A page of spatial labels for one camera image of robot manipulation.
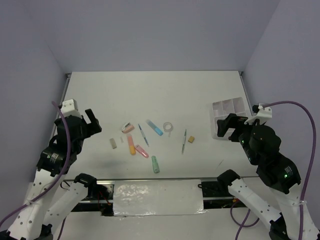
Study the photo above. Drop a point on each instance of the clear tape roll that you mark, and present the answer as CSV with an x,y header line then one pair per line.
x,y
168,127

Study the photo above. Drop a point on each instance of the orange pink highlighter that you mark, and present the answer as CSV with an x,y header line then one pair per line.
x,y
131,144

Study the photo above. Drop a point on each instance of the green pen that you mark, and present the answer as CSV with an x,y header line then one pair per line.
x,y
184,141

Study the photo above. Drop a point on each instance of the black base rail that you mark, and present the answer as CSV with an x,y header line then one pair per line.
x,y
100,200

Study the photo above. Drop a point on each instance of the blue highlighter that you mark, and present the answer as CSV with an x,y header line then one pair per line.
x,y
156,129

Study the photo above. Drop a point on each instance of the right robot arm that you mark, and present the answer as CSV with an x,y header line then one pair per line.
x,y
292,221

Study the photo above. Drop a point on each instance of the silver foil panel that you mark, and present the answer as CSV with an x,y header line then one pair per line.
x,y
157,198

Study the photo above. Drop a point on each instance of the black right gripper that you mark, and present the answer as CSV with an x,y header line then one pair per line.
x,y
232,120

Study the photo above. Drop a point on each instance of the pink pencil sharpener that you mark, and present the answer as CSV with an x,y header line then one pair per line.
x,y
127,127

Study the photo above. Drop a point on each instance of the blue pen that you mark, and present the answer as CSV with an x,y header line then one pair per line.
x,y
143,135

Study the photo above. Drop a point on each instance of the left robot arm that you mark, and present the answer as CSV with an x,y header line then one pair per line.
x,y
38,218

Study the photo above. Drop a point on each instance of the yellow eraser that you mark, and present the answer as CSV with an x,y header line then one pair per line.
x,y
191,139

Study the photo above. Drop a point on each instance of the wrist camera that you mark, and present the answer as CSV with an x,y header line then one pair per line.
x,y
70,108
260,115

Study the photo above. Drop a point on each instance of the green correction tape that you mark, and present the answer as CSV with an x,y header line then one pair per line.
x,y
155,165

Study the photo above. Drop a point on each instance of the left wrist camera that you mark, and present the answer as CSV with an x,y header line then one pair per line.
x,y
70,108

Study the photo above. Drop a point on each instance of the beige eraser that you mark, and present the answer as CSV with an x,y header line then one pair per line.
x,y
113,143

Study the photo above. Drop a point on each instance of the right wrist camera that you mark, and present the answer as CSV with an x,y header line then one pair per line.
x,y
260,115

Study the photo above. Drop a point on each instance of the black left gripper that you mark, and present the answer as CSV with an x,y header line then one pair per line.
x,y
94,127

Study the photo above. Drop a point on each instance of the pink utility knife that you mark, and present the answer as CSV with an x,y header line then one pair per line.
x,y
141,151

